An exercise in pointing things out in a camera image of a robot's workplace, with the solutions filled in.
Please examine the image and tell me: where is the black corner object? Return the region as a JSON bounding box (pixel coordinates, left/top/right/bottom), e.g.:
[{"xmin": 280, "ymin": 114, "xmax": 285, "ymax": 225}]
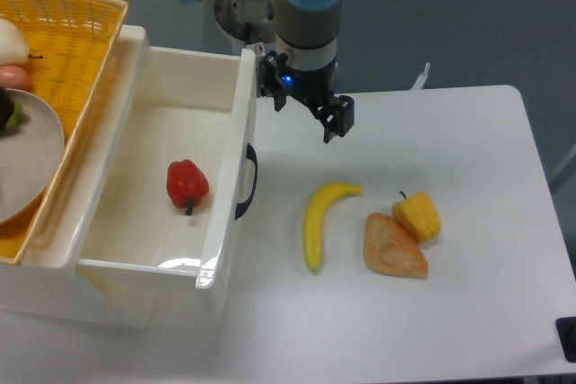
[{"xmin": 555, "ymin": 317, "xmax": 576, "ymax": 363}]

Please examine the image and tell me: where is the pink sausage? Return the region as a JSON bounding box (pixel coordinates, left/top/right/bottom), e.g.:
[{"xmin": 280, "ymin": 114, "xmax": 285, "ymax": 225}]
[{"xmin": 0, "ymin": 65, "xmax": 32, "ymax": 91}]

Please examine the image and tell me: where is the red bell pepper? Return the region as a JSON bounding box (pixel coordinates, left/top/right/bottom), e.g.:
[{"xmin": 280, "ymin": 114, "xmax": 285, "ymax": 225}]
[{"xmin": 166, "ymin": 159, "xmax": 210, "ymax": 216}]

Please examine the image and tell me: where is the grey plate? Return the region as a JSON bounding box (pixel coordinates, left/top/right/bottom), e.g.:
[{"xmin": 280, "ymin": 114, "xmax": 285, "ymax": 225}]
[{"xmin": 1, "ymin": 89, "xmax": 65, "ymax": 222}]

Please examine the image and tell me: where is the triangular toasted bread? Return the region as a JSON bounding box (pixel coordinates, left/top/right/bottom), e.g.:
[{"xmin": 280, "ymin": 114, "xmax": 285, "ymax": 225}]
[{"xmin": 363, "ymin": 212, "xmax": 428, "ymax": 280}]

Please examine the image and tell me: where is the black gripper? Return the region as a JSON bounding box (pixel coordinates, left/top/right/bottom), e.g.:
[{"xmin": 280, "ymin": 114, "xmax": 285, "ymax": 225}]
[{"xmin": 258, "ymin": 50, "xmax": 355, "ymax": 143}]

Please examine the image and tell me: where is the dark eggplant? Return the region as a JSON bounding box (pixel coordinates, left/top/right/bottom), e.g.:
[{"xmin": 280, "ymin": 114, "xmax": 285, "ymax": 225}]
[{"xmin": 0, "ymin": 87, "xmax": 30, "ymax": 134}]

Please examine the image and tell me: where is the yellow bell pepper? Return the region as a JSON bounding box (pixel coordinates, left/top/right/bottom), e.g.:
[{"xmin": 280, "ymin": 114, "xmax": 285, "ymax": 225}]
[{"xmin": 391, "ymin": 191, "xmax": 442, "ymax": 243}]

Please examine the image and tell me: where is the white pear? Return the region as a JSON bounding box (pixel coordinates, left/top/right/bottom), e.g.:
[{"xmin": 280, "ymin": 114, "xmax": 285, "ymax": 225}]
[{"xmin": 0, "ymin": 19, "xmax": 43, "ymax": 66}]

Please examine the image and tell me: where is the yellow banana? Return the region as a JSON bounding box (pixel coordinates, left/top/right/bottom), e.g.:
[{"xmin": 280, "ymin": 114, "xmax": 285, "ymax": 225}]
[{"xmin": 302, "ymin": 182, "xmax": 363, "ymax": 272}]

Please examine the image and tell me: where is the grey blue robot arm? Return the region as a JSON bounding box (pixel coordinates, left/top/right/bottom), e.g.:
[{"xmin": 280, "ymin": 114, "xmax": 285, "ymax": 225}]
[{"xmin": 182, "ymin": 0, "xmax": 355, "ymax": 142}]

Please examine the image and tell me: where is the white drawer cabinet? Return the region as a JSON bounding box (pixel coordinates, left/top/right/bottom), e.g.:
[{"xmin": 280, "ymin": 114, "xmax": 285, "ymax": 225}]
[{"xmin": 0, "ymin": 23, "xmax": 230, "ymax": 330}]

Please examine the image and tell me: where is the white top drawer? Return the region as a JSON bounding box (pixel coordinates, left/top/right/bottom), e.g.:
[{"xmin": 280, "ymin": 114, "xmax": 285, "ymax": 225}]
[{"xmin": 78, "ymin": 48, "xmax": 257, "ymax": 290}]

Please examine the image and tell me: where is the yellow woven basket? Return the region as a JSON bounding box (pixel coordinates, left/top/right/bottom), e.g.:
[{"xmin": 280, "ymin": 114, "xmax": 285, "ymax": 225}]
[{"xmin": 1, "ymin": 0, "xmax": 129, "ymax": 265}]

